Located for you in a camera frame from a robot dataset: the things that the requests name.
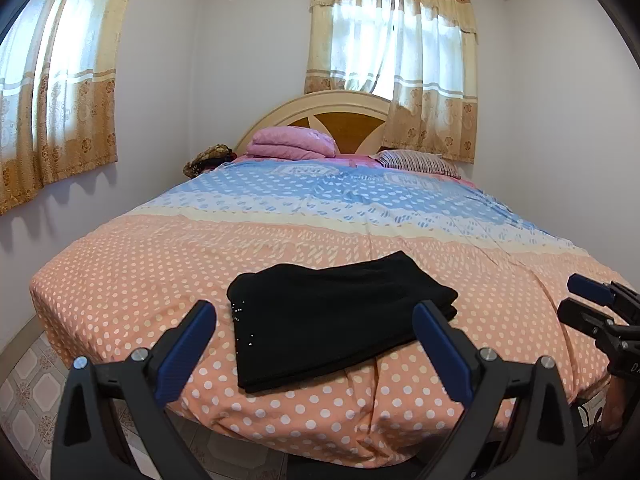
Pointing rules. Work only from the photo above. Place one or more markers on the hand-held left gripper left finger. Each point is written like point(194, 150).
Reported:
point(187, 351)

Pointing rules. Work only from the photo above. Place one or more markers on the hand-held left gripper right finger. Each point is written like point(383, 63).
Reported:
point(442, 355)

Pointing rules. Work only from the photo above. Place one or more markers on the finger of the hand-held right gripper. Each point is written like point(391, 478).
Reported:
point(582, 316)
point(590, 286)

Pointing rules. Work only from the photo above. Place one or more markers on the cream wooden headboard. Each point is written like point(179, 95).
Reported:
point(345, 130)

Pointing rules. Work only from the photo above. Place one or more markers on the black pants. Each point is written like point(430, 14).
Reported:
point(325, 320)

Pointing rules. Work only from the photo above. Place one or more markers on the beige floral curtain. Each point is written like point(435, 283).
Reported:
point(425, 125)
point(65, 120)

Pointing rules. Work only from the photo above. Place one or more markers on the person's right forearm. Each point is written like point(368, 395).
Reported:
point(615, 405)

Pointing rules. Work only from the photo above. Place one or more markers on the brown patterned bag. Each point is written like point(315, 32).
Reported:
point(207, 160)

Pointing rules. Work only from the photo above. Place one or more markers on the polka dot bedspread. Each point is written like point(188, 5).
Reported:
point(150, 270)

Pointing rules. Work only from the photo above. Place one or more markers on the pink folded blanket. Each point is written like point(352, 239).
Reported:
point(290, 142)

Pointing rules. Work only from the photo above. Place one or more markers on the striped pillow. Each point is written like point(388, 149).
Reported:
point(417, 162)

